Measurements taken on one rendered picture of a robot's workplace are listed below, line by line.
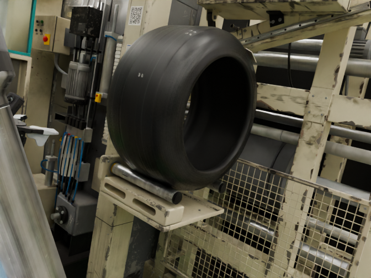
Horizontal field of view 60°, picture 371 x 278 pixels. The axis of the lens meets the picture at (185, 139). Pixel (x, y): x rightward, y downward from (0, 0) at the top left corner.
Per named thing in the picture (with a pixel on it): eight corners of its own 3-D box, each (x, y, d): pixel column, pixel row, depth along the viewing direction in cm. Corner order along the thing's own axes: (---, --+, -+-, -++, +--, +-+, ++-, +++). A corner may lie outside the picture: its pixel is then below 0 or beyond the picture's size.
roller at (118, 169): (109, 173, 128) (110, 162, 127) (117, 172, 132) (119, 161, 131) (172, 206, 107) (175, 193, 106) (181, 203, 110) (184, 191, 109)
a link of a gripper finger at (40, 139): (54, 146, 105) (24, 142, 100) (59, 129, 103) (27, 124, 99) (56, 150, 102) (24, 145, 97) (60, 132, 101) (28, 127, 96)
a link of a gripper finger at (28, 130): (42, 132, 101) (11, 127, 97) (43, 126, 101) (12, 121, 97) (43, 137, 98) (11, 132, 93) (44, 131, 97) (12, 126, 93)
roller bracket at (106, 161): (96, 178, 127) (100, 154, 126) (165, 171, 158) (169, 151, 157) (101, 181, 125) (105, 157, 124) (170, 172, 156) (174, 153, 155)
